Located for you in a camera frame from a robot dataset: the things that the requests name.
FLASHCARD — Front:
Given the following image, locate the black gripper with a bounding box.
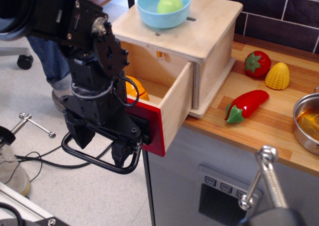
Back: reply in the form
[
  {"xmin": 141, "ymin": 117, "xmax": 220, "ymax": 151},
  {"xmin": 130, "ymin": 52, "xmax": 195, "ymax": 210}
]
[{"xmin": 60, "ymin": 86, "xmax": 142, "ymax": 167}]

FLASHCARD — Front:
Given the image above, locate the red front wooden drawer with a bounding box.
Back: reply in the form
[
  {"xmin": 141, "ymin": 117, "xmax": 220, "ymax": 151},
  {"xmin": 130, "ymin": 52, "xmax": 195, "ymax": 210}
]
[{"xmin": 61, "ymin": 41, "xmax": 195, "ymax": 175}]

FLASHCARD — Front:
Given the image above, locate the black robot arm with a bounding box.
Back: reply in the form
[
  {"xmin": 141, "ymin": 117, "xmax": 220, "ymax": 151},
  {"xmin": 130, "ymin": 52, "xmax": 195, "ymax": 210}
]
[{"xmin": 0, "ymin": 0, "xmax": 143, "ymax": 174}]

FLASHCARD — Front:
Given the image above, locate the orange toy in drawer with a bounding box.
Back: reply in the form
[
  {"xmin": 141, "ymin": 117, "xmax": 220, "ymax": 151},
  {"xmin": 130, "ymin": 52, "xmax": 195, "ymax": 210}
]
[{"xmin": 126, "ymin": 76, "xmax": 150, "ymax": 101}]

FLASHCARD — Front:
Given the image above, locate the wooden box housing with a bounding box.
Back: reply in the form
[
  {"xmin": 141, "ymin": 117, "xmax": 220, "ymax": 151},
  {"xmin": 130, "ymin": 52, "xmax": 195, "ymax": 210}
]
[{"xmin": 113, "ymin": 0, "xmax": 243, "ymax": 118}]

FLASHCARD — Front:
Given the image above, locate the beige sneaker near table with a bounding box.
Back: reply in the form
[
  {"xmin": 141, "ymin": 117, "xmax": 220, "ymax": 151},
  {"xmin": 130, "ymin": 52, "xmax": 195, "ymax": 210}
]
[{"xmin": 52, "ymin": 88, "xmax": 72, "ymax": 112}]

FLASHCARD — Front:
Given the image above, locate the left metal clamp screw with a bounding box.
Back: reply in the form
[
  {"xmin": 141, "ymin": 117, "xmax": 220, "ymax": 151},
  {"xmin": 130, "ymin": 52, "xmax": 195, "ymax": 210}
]
[{"xmin": 0, "ymin": 113, "xmax": 56, "ymax": 149}]

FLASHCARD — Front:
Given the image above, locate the metal clamp screw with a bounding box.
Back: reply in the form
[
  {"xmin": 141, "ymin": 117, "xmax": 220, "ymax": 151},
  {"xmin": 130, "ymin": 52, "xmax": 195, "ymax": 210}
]
[
  {"xmin": 0, "ymin": 113, "xmax": 56, "ymax": 149},
  {"xmin": 239, "ymin": 145, "xmax": 288, "ymax": 211}
]

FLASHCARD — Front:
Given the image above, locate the beige sneaker lower left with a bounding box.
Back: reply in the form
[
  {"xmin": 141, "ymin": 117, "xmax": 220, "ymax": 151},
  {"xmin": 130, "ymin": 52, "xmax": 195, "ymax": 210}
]
[{"xmin": 0, "ymin": 146, "xmax": 30, "ymax": 196}]

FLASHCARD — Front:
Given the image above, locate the person leg in jeans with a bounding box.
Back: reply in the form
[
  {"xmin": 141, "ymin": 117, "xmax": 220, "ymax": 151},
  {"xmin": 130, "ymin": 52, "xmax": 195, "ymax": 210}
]
[{"xmin": 26, "ymin": 36, "xmax": 71, "ymax": 90}]

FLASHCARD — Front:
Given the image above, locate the grey toy kitchen cabinet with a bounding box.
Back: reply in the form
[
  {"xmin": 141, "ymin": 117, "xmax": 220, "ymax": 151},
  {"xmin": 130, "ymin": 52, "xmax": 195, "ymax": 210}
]
[{"xmin": 144, "ymin": 126, "xmax": 319, "ymax": 226}]

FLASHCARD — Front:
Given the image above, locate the office chair caster base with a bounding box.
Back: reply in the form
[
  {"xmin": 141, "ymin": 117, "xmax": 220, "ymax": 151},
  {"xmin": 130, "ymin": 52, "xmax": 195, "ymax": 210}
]
[{"xmin": 0, "ymin": 47, "xmax": 33, "ymax": 70}]

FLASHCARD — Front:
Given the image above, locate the red toy chili pepper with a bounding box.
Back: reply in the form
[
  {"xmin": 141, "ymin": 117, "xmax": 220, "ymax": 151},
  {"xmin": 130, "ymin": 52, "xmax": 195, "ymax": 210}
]
[{"xmin": 225, "ymin": 90, "xmax": 270, "ymax": 124}]

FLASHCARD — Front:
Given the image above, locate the light blue bowl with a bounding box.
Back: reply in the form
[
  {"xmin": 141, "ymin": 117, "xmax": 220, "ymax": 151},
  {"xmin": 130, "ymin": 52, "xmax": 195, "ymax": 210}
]
[{"xmin": 137, "ymin": 0, "xmax": 191, "ymax": 29}]

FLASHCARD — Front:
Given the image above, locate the green toy ball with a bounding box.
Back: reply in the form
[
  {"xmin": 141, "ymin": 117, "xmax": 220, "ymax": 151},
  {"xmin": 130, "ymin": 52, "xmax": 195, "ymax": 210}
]
[{"xmin": 157, "ymin": 0, "xmax": 184, "ymax": 13}]

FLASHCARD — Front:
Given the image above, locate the right metal clamp screw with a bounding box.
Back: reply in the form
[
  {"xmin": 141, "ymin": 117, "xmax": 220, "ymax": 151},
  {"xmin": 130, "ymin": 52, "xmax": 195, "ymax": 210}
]
[{"xmin": 239, "ymin": 145, "xmax": 288, "ymax": 211}]

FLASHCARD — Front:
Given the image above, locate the red toy strawberry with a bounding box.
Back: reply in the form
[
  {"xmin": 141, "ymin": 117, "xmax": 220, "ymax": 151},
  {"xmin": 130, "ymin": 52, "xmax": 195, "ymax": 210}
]
[{"xmin": 244, "ymin": 51, "xmax": 271, "ymax": 77}]

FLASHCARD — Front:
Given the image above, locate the yellow toy corn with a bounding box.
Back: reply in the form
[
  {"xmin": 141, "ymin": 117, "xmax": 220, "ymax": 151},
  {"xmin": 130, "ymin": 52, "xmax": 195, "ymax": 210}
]
[{"xmin": 265, "ymin": 62, "xmax": 290, "ymax": 90}]

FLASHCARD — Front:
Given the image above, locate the stainless steel pot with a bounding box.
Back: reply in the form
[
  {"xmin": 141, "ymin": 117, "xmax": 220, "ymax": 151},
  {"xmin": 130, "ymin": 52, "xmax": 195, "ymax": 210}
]
[{"xmin": 293, "ymin": 87, "xmax": 319, "ymax": 156}]

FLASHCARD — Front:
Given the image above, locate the thick black floor cable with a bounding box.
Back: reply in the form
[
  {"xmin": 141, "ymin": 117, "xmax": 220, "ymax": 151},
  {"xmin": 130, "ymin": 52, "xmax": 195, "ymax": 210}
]
[{"xmin": 14, "ymin": 142, "xmax": 113, "ymax": 169}]

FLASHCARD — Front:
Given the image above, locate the thin black floor cable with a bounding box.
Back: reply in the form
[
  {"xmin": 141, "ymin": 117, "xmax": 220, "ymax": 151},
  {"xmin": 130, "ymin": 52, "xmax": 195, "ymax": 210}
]
[{"xmin": 4, "ymin": 146, "xmax": 63, "ymax": 184}]

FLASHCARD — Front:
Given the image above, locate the aluminium frame rail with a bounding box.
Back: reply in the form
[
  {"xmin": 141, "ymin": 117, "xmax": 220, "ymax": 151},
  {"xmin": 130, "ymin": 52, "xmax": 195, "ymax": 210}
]
[{"xmin": 0, "ymin": 183, "xmax": 67, "ymax": 226}]

